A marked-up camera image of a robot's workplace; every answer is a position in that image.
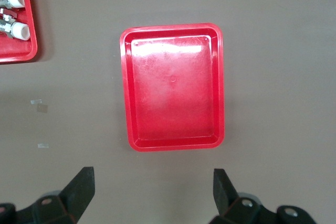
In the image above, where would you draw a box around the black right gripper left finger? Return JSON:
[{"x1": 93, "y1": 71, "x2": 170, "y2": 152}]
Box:
[{"x1": 15, "y1": 166, "x2": 96, "y2": 224}]

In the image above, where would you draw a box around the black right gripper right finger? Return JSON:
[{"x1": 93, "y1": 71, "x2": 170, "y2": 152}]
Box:
[{"x1": 209, "y1": 168, "x2": 316, "y2": 224}]

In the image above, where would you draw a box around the red plastic tray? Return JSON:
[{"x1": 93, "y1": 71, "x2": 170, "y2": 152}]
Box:
[
  {"x1": 0, "y1": 0, "x2": 38, "y2": 64},
  {"x1": 119, "y1": 22, "x2": 226, "y2": 153}
]

